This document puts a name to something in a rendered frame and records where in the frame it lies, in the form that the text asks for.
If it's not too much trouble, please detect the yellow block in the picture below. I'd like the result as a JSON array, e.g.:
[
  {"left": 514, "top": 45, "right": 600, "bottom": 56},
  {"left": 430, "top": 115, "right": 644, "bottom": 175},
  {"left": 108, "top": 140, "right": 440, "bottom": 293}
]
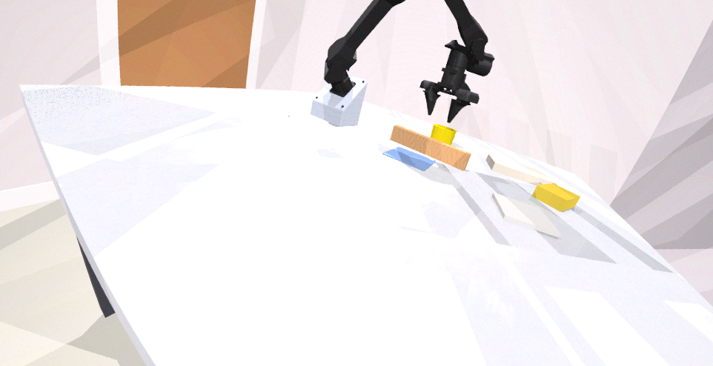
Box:
[{"left": 532, "top": 184, "right": 581, "bottom": 212}]

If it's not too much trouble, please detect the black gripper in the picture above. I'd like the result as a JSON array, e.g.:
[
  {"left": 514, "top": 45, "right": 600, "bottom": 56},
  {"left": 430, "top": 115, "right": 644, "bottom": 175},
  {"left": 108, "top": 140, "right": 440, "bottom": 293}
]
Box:
[{"left": 419, "top": 65, "right": 480, "bottom": 123}]

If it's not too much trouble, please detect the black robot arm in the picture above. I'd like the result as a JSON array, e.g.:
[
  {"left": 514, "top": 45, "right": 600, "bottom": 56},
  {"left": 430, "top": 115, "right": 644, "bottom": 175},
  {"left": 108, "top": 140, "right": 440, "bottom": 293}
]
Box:
[{"left": 324, "top": 0, "right": 495, "bottom": 97}]

